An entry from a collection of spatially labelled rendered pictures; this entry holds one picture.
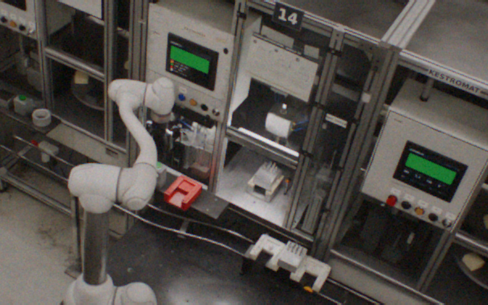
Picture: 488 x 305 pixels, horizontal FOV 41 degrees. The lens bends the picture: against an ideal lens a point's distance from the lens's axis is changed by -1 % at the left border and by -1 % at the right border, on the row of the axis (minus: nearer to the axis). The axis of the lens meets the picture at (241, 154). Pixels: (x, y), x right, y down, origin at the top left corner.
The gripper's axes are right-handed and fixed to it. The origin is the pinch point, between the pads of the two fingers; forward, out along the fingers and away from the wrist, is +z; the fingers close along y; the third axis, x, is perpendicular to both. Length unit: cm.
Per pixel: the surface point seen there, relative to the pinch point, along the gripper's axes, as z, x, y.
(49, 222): 117, -10, 76
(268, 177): 8, -24, -51
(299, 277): 22, 12, -87
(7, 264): 116, 30, 76
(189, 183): 17.3, -5.2, -17.2
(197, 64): -52, -7, -11
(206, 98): -34.6, -9.2, -17.1
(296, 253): 17, 4, -81
